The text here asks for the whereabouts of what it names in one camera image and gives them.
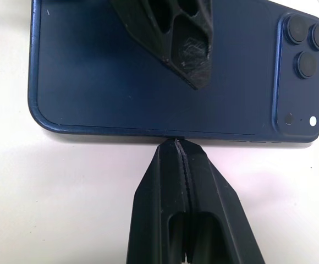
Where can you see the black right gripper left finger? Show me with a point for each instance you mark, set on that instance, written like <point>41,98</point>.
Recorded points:
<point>154,192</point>

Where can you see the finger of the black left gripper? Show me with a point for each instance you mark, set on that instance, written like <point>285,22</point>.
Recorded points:
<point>192,55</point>

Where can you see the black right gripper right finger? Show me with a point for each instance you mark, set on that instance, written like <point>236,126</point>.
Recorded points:
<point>217,203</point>

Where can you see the dark blue smartphone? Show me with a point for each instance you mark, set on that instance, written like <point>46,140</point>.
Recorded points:
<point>99,82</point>

